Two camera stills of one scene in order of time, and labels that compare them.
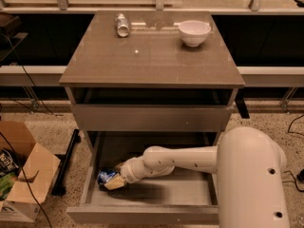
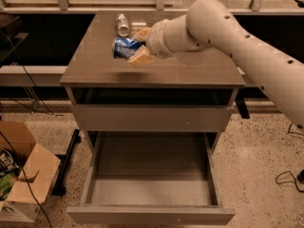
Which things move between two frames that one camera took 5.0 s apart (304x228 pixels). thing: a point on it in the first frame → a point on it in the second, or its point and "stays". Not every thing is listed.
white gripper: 129,171 → 156,39
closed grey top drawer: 151,118 stays
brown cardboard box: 38,169 stays
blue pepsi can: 104,175 → 123,47
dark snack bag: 9,163 stays
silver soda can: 123,26 stays
